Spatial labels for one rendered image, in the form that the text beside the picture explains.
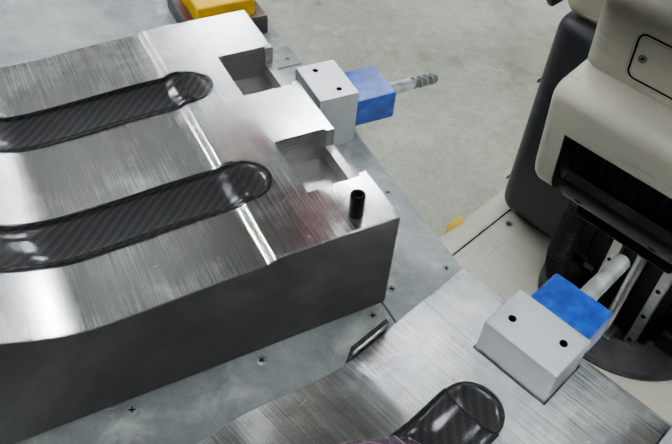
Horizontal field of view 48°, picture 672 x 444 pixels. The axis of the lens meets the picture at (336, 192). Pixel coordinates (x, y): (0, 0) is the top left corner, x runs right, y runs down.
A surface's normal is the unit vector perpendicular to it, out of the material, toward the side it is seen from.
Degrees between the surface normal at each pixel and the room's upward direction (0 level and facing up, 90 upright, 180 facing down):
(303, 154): 90
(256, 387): 0
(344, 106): 90
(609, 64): 98
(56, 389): 90
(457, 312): 0
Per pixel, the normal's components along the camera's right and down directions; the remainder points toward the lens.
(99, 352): 0.46, 0.65
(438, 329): 0.07, -0.71
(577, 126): -0.72, 0.55
